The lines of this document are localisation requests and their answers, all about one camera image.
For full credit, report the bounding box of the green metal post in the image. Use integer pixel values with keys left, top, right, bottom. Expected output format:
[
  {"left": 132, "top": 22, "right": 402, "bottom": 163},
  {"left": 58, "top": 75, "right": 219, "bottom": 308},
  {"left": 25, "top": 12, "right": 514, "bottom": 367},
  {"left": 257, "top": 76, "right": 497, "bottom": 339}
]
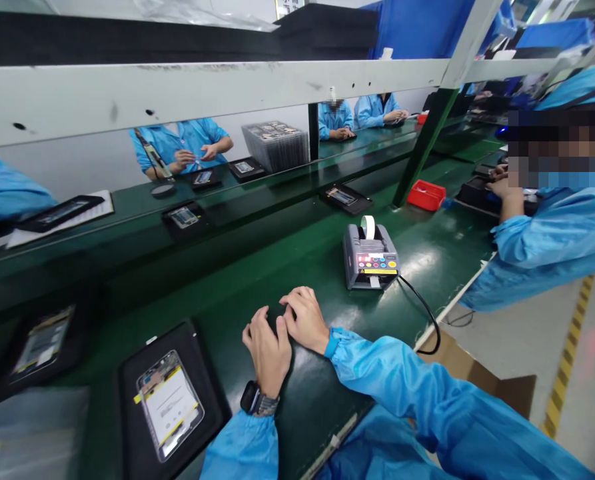
[{"left": 392, "top": 87, "right": 461, "bottom": 209}]

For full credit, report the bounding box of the cardboard box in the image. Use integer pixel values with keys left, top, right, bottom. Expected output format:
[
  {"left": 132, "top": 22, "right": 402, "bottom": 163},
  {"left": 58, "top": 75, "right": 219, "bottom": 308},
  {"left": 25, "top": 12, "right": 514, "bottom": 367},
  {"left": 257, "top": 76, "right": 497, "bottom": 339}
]
[{"left": 416, "top": 327, "right": 538, "bottom": 422}]

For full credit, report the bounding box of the person's left hand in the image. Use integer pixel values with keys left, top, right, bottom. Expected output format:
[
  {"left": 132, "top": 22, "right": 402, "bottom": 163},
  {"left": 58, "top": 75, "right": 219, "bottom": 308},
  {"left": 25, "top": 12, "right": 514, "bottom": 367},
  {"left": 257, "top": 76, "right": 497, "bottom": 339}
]
[{"left": 242, "top": 305, "right": 294, "bottom": 399}]

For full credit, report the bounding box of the person's body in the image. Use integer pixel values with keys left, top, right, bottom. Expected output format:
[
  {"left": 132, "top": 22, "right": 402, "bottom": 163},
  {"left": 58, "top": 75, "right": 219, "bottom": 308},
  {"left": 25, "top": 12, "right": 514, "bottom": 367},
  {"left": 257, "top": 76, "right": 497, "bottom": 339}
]
[{"left": 314, "top": 399, "right": 458, "bottom": 480}]

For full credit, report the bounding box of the red plastic bin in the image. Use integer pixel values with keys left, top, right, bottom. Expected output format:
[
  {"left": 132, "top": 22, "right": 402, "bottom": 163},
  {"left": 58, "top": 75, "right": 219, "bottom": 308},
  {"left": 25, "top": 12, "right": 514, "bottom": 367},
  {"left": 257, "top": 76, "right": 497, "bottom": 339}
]
[{"left": 406, "top": 179, "right": 448, "bottom": 213}]

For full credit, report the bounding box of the stack of black foam sheets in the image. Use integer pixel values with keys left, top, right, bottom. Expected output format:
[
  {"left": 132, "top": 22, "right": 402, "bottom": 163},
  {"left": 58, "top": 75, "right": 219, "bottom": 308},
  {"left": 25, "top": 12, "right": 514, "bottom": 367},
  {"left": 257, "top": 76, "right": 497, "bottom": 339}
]
[{"left": 0, "top": 5, "right": 380, "bottom": 67}]

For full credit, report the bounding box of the white metal shelf frame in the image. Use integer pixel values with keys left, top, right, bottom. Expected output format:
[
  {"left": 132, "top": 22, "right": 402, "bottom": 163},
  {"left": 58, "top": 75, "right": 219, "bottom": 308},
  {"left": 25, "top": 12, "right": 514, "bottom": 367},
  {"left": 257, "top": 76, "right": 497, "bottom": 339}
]
[{"left": 0, "top": 0, "right": 595, "bottom": 151}]

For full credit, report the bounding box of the black foam tray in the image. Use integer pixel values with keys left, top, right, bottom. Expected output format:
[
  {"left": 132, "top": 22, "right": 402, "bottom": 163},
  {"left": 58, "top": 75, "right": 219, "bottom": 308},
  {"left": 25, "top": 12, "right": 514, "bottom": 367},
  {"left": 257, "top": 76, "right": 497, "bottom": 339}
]
[
  {"left": 161, "top": 201, "right": 209, "bottom": 237},
  {"left": 318, "top": 183, "right": 374, "bottom": 217},
  {"left": 14, "top": 194, "right": 106, "bottom": 234},
  {"left": 228, "top": 155, "right": 267, "bottom": 183},
  {"left": 191, "top": 168, "right": 224, "bottom": 191},
  {"left": 118, "top": 321, "right": 232, "bottom": 480},
  {"left": 0, "top": 293, "right": 97, "bottom": 402}
]

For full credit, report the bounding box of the black work fixture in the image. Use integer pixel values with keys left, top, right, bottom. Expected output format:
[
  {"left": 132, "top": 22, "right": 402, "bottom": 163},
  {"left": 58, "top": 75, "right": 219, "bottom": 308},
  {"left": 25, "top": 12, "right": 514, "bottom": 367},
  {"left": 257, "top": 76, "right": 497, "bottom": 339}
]
[{"left": 453, "top": 174, "right": 504, "bottom": 219}]

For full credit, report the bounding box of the phone frame with white sheet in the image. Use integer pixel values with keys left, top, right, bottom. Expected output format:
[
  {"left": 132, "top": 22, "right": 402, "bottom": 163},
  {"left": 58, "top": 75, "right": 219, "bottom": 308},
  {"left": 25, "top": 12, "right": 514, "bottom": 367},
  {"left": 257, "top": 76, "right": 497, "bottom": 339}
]
[{"left": 135, "top": 349, "right": 206, "bottom": 464}]

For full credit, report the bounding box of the white paper sheet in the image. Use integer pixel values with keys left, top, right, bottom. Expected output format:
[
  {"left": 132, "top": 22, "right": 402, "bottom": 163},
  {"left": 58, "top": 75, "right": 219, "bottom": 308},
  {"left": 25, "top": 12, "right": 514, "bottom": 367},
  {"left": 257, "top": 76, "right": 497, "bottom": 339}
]
[{"left": 5, "top": 189, "right": 115, "bottom": 250}]

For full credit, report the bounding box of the grey tape dispenser machine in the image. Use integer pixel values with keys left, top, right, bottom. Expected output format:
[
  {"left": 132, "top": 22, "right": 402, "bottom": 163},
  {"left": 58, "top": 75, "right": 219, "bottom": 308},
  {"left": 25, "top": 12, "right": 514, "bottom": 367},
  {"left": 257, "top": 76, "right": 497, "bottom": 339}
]
[{"left": 342, "top": 223, "right": 402, "bottom": 291}]

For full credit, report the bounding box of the stack of clear plastic trays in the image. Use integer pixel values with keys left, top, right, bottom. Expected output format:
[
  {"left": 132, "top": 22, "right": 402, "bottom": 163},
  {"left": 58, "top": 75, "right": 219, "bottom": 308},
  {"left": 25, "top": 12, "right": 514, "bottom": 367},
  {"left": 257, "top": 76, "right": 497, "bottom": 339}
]
[{"left": 241, "top": 119, "right": 311, "bottom": 174}]

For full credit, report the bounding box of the black power cable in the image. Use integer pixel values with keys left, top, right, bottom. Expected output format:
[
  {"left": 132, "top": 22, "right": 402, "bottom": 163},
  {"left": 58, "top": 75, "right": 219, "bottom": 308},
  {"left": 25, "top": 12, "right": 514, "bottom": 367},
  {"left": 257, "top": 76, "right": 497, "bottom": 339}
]
[{"left": 396, "top": 273, "right": 442, "bottom": 355}]

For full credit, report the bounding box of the person's right hand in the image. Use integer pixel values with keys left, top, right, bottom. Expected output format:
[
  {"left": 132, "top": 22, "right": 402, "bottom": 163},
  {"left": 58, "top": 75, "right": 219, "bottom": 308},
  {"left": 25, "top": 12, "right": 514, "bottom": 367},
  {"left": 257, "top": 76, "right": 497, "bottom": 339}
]
[{"left": 279, "top": 285, "right": 332, "bottom": 357}]

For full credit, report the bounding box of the electric screwdriver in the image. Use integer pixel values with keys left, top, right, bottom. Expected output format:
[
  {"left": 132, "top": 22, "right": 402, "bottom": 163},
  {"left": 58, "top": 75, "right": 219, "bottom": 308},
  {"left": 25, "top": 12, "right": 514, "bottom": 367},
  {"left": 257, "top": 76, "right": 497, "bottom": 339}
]
[{"left": 133, "top": 127, "right": 175, "bottom": 181}]

